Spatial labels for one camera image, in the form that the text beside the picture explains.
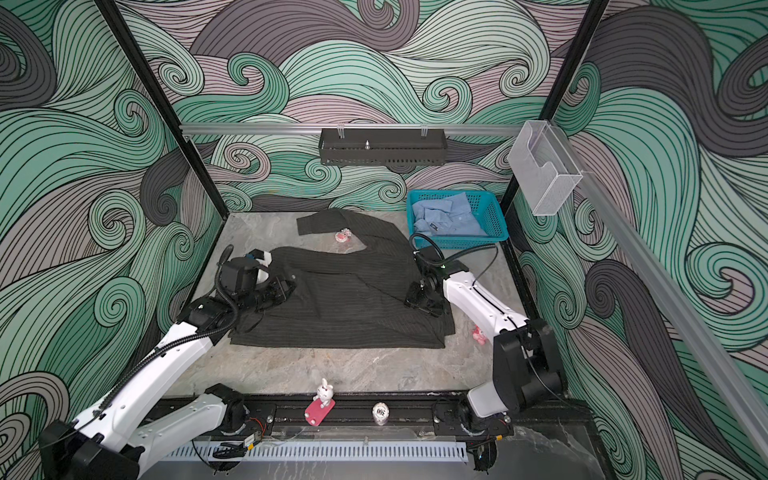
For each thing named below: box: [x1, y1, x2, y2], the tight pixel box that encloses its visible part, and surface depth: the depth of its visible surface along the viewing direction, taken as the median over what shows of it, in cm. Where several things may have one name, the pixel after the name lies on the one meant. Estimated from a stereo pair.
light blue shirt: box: [412, 192, 488, 236], surface depth 116 cm
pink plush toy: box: [470, 324, 487, 346], surface depth 87 cm
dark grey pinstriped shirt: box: [229, 208, 455, 349], surface depth 95 cm
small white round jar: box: [372, 402, 390, 426], surface depth 71 cm
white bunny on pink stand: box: [304, 378, 336, 427], surface depth 74 cm
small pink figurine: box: [335, 227, 352, 243], surface depth 112 cm
